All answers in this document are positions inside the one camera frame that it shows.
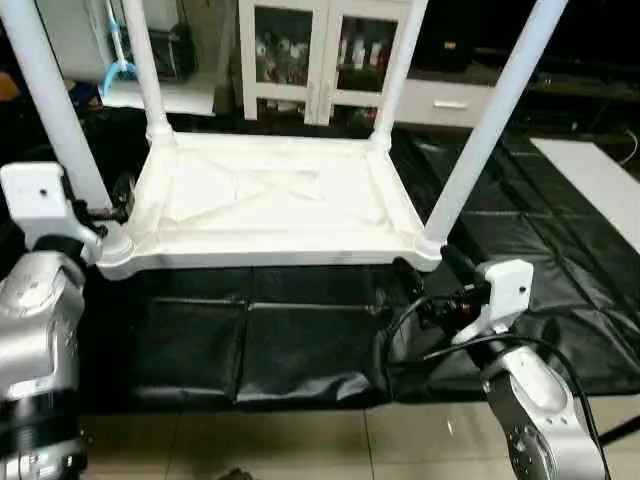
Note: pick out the white flat panel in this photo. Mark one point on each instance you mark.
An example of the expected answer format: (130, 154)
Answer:
(590, 185)

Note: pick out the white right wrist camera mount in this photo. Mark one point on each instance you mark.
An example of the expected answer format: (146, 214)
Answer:
(505, 290)

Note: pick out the white plastic table top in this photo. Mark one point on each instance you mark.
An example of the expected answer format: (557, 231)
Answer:
(270, 200)

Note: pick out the dark equipment rack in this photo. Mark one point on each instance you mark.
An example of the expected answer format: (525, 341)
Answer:
(180, 50)

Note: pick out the black work mat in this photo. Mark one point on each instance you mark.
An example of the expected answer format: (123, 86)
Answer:
(300, 330)

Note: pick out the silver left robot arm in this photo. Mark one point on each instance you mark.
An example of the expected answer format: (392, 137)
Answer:
(35, 340)

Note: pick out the white glass door cabinet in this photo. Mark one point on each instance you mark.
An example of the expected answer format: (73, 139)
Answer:
(322, 60)

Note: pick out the light blue plastic item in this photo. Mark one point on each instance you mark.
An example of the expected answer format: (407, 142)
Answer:
(118, 60)

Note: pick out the white drawer unit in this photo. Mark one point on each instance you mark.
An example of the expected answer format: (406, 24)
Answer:
(450, 103)

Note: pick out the white plastic table leg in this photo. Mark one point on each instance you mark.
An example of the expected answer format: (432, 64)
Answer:
(145, 60)
(395, 70)
(50, 100)
(490, 120)

